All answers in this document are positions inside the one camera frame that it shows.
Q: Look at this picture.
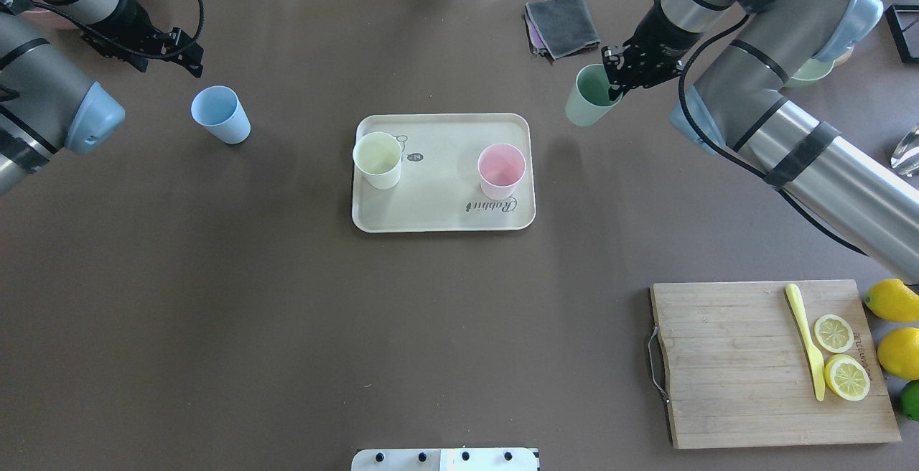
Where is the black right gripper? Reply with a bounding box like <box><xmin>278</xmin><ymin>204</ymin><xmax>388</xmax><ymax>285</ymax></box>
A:
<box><xmin>602</xmin><ymin>4</ymin><xmax>702</xmax><ymax>103</ymax></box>

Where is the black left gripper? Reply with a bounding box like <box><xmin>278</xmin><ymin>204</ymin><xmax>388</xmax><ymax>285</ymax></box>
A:
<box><xmin>81</xmin><ymin>0</ymin><xmax>204</xmax><ymax>78</ymax></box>

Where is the green cup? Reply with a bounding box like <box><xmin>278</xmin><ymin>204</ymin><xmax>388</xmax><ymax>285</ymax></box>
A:
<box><xmin>565</xmin><ymin>63</ymin><xmax>624</xmax><ymax>127</ymax></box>

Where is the light blue cup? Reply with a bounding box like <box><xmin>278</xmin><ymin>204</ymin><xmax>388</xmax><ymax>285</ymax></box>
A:
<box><xmin>190</xmin><ymin>85</ymin><xmax>251</xmax><ymax>145</ymax></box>

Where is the pink cup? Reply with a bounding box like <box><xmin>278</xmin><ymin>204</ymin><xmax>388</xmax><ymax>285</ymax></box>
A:
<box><xmin>477</xmin><ymin>143</ymin><xmax>526</xmax><ymax>200</ymax></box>

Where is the cream white cup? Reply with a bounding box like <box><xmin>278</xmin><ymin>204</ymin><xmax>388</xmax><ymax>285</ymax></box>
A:
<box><xmin>353</xmin><ymin>133</ymin><xmax>403</xmax><ymax>190</ymax></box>

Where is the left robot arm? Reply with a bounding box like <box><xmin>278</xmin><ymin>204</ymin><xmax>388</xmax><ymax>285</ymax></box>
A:
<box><xmin>1</xmin><ymin>0</ymin><xmax>203</xmax><ymax>192</ymax></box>

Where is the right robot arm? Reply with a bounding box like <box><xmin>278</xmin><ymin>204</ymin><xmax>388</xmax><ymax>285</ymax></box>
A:
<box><xmin>602</xmin><ymin>0</ymin><xmax>918</xmax><ymax>289</ymax></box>

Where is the cream rabbit tray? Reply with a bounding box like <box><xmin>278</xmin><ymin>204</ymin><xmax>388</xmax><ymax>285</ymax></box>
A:
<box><xmin>352</xmin><ymin>113</ymin><xmax>537</xmax><ymax>233</ymax></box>

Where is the grey folded cloth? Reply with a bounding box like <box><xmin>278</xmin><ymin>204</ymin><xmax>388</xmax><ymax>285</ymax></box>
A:
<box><xmin>524</xmin><ymin>0</ymin><xmax>600</xmax><ymax>60</ymax></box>

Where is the green bowl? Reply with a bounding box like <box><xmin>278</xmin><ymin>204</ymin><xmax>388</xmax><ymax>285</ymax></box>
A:
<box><xmin>783</xmin><ymin>58</ymin><xmax>836</xmax><ymax>88</ymax></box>

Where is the metal scoop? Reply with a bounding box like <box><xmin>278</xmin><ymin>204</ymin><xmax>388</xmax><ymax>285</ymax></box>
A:
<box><xmin>890</xmin><ymin>124</ymin><xmax>918</xmax><ymax>177</ymax></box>

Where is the wooden cutting board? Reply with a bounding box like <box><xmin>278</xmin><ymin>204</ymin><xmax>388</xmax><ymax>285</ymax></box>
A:
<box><xmin>650</xmin><ymin>280</ymin><xmax>900</xmax><ymax>450</ymax></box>

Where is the lemon half slice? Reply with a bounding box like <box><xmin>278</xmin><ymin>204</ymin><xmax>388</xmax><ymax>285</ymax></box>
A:
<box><xmin>813</xmin><ymin>314</ymin><xmax>854</xmax><ymax>354</ymax></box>
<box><xmin>824</xmin><ymin>354</ymin><xmax>871</xmax><ymax>401</ymax></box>

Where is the yellow plastic knife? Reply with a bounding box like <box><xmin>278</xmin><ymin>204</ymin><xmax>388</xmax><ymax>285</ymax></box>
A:
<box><xmin>785</xmin><ymin>282</ymin><xmax>826</xmax><ymax>402</ymax></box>

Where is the yellow lemon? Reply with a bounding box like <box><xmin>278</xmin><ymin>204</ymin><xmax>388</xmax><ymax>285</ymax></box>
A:
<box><xmin>877</xmin><ymin>327</ymin><xmax>918</xmax><ymax>381</ymax></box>
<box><xmin>864</xmin><ymin>279</ymin><xmax>918</xmax><ymax>323</ymax></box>

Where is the green lime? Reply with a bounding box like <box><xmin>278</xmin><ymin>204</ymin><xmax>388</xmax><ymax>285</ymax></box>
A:
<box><xmin>899</xmin><ymin>380</ymin><xmax>919</xmax><ymax>422</ymax></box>

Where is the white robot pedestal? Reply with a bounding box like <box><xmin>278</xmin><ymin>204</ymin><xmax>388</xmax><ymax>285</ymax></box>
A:
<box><xmin>350</xmin><ymin>446</ymin><xmax>541</xmax><ymax>470</ymax></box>

